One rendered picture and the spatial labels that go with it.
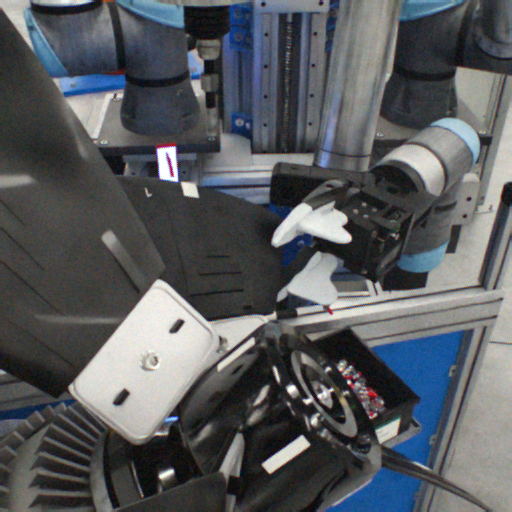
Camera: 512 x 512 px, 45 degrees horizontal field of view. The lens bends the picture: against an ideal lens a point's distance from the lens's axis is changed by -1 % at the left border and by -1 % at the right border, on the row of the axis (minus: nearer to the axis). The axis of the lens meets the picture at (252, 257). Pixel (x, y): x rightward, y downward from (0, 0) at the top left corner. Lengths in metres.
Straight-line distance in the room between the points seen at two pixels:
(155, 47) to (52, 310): 0.79
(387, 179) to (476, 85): 2.05
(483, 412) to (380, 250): 1.51
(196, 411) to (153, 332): 0.06
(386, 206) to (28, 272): 0.38
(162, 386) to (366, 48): 0.53
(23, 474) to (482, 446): 1.69
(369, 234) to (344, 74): 0.27
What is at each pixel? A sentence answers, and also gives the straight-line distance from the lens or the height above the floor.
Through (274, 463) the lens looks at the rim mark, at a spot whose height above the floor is 1.23.
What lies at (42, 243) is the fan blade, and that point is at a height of 1.33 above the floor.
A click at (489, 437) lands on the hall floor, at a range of 2.05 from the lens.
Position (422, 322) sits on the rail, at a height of 0.82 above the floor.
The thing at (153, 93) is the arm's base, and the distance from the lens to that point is 1.14.
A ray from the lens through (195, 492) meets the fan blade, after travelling 0.27.
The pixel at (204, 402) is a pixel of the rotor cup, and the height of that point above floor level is 1.24.
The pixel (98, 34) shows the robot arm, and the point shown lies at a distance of 1.10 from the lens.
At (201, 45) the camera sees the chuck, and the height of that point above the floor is 1.42.
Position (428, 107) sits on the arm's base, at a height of 1.08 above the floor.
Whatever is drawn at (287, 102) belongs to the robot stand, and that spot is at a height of 1.04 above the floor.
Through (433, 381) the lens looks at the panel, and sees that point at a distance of 1.26.
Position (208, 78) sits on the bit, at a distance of 0.37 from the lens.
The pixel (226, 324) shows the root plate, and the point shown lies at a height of 1.18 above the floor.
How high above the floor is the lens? 1.54
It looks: 37 degrees down
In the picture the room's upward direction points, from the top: straight up
